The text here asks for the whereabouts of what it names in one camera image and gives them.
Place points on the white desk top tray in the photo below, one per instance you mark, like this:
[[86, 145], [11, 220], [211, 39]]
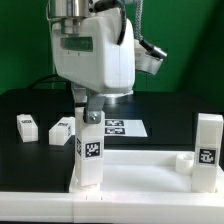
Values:
[[134, 172]]

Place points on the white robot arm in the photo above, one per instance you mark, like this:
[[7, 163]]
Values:
[[70, 14]]

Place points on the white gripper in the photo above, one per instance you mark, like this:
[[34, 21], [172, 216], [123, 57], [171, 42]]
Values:
[[93, 59]]

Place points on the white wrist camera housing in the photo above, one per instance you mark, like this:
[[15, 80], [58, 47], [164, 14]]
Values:
[[145, 62]]

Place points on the white front fence bar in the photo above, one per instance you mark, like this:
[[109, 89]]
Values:
[[113, 208]]

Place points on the fiducial marker sheet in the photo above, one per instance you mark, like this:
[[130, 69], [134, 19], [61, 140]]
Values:
[[124, 127]]

